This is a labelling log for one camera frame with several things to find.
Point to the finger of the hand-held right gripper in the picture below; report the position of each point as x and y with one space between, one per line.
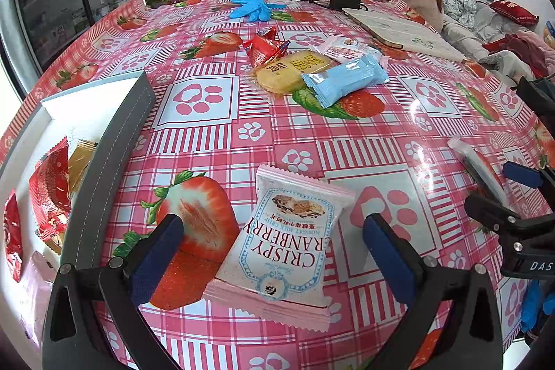
522 174
490 212

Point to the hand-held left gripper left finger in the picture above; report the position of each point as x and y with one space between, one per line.
158 261

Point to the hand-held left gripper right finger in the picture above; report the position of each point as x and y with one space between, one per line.
388 259

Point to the pink white snack packet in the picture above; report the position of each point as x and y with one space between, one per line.
286 240

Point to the grey box with white inside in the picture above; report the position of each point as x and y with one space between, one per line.
121 144

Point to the pale pink snack packet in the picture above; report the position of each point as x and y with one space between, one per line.
37 287

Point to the gold snack packet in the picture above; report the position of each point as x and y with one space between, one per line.
80 162

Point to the large red snack packet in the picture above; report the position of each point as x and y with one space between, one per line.
50 188

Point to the small red snack packet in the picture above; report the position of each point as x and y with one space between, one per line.
13 235

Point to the light blue snack packet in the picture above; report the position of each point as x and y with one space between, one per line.
347 79

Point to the yellow rice cracker packet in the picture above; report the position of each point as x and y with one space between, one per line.
282 75

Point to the white packet with pink print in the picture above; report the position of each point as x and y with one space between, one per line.
347 47

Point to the person's right hand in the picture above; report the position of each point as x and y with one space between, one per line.
532 305

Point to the black bag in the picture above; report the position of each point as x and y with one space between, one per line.
535 97

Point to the dark red garment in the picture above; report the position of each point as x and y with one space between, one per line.
524 49

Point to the grey sofa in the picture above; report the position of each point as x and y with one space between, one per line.
464 36

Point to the red pillow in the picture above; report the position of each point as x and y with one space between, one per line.
514 12

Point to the grey white quilted jacket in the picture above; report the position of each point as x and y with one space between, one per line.
459 6

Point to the cream folded mat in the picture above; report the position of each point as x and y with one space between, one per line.
403 32

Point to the black power adapter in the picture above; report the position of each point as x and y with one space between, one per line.
344 0

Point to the blue nitrile gloves pile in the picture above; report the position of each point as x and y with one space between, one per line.
251 6

